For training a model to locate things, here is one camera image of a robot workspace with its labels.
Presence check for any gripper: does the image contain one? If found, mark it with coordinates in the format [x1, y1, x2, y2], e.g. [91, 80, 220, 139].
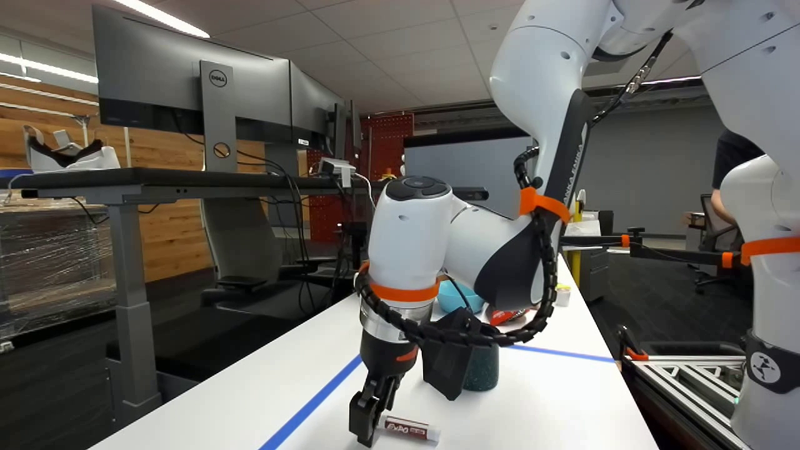
[348, 329, 421, 448]

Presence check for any white marker with red label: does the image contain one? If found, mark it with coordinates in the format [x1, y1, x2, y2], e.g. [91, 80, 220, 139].
[380, 415, 443, 443]

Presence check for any dark teal speckled cup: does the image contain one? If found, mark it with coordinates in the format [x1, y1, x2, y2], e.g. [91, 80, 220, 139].
[462, 342, 500, 393]

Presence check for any blue tape strip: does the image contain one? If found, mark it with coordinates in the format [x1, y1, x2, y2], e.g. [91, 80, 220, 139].
[259, 355, 364, 450]
[505, 345, 617, 364]

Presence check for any blue bowl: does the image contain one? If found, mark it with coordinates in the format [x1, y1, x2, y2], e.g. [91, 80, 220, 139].
[437, 279, 486, 315]

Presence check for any red packet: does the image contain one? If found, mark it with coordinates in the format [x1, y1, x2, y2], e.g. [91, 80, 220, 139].
[487, 306, 533, 328]

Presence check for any grey office chair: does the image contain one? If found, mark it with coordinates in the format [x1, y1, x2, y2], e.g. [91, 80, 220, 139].
[199, 196, 339, 308]

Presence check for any small white hub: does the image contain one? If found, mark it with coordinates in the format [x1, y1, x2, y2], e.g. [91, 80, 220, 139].
[318, 157, 358, 189]

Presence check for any grey drawer cabinet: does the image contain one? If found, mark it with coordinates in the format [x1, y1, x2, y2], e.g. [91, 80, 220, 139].
[578, 247, 611, 303]

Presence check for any black clamp with orange tip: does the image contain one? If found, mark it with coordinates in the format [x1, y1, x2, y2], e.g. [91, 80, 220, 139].
[617, 324, 649, 363]

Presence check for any red pegboard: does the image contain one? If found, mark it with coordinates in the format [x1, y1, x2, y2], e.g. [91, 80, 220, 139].
[306, 112, 415, 244]

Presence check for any grey standing desk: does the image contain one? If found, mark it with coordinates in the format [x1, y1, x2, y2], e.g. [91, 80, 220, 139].
[9, 167, 386, 427]

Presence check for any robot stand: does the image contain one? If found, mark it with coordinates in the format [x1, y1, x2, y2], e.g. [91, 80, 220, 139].
[616, 340, 752, 450]

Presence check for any wrapped pallet of boxes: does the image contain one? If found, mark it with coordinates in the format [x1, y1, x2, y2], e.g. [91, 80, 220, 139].
[0, 199, 119, 341]

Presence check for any black office chair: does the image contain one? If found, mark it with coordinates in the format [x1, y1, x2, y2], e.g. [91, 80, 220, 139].
[686, 193, 752, 295]

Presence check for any white headset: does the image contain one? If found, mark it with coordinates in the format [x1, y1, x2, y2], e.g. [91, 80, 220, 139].
[23, 124, 121, 173]

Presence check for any row of monitors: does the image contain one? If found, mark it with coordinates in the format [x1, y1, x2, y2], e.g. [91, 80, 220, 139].
[91, 4, 364, 174]

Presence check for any person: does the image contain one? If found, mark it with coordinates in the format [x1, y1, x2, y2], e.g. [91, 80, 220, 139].
[709, 128, 767, 226]

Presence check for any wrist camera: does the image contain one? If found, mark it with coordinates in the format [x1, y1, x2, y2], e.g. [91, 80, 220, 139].
[421, 307, 483, 401]

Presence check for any bundle of black cables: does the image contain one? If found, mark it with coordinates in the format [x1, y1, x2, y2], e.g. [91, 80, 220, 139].
[236, 149, 321, 316]

